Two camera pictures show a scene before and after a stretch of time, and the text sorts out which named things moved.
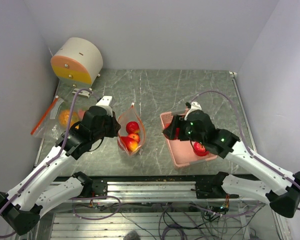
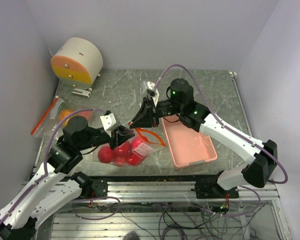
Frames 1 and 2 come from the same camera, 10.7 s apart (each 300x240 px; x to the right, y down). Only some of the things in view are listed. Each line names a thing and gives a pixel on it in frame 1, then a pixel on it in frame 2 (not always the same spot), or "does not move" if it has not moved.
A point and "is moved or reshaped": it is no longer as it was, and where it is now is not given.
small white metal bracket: [83, 93] does not move
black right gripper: [177, 122] to [145, 117]
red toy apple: [133, 127] is moved or reshaped
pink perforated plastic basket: [182, 151] does not move
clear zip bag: [131, 137] is moved or reshaped
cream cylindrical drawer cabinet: [77, 62] does not move
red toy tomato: [199, 149] to [105, 154]
